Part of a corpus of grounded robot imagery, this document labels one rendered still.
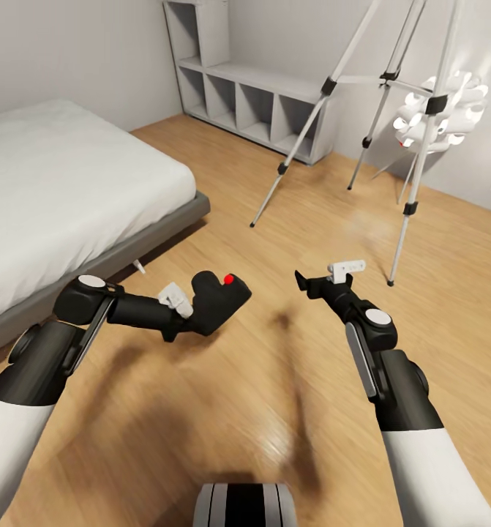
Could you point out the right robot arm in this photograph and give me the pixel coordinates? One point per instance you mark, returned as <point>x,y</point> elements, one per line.
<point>434,487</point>

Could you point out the bookcase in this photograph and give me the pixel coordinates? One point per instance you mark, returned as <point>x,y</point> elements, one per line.
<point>199,37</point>

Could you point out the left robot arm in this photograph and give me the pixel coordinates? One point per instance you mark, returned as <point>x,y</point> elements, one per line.
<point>47,354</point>

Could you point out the bed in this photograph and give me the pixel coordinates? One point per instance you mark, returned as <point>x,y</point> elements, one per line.
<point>79,196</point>

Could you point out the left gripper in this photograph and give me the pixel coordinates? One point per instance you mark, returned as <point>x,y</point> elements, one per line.
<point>155,316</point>

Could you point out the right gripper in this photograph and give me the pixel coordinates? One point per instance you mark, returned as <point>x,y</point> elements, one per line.
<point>322,288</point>

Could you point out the digital camera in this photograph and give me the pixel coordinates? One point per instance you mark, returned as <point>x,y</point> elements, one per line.
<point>214,303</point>

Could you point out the camera tripod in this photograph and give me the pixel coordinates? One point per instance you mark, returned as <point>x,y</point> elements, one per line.
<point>436,102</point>

